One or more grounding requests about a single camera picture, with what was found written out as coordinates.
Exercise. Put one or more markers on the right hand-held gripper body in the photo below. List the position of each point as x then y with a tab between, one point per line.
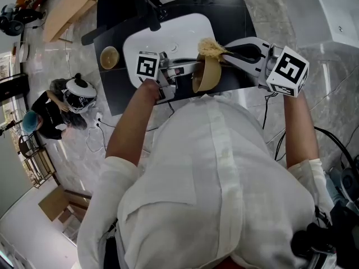
289	69

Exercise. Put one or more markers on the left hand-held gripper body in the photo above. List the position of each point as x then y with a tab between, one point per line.
147	66

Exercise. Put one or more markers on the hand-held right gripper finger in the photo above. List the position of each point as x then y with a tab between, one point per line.
252	66
252	41

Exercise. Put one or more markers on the beige bowl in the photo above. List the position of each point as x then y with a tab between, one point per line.
211	74
109	57

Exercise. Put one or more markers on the straw scrubbing brush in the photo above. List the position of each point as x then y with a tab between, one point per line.
209	48

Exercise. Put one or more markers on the person's left forearm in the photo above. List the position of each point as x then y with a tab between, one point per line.
134	122

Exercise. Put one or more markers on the person's right forearm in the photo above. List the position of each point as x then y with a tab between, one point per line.
301	130

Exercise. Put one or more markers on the white rectangular tray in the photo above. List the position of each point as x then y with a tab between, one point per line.
190	29

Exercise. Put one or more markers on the black faucet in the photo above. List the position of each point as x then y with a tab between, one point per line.
154	21

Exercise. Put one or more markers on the white bathtub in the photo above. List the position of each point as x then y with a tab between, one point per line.
322	10

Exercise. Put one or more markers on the white power strip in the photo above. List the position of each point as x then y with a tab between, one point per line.
98	119

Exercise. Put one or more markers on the wooden table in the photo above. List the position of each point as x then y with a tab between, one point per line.
70	10

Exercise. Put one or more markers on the person in white shirt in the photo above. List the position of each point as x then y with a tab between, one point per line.
210	192

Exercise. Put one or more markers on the white round plate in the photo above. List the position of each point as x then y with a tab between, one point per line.
23	52

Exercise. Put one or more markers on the dark low cabinet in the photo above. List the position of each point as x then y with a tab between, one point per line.
14	87

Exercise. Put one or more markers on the black wheeled device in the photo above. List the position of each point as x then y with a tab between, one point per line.
12	21

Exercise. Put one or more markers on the black metal chair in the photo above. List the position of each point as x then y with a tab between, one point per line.
33	155

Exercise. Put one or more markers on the black body-worn rig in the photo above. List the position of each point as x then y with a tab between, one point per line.
322	240

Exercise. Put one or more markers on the person's red clothing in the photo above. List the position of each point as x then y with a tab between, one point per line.
227	263

